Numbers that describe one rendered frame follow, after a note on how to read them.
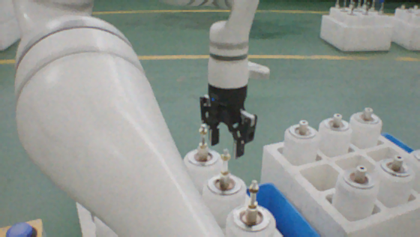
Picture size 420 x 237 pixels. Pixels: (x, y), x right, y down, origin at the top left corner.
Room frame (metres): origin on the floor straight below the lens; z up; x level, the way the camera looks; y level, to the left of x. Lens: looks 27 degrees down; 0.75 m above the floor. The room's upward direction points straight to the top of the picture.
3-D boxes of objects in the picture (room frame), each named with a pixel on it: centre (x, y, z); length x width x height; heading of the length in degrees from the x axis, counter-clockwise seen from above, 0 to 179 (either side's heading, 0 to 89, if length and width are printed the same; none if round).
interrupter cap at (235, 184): (0.65, -0.04, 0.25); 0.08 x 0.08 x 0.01
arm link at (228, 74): (0.66, -0.06, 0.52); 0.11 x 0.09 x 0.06; 132
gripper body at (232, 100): (0.65, -0.04, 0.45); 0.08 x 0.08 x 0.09
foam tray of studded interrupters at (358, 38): (2.72, -1.15, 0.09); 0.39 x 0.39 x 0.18; 8
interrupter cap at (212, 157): (0.76, 0.00, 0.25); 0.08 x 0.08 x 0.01
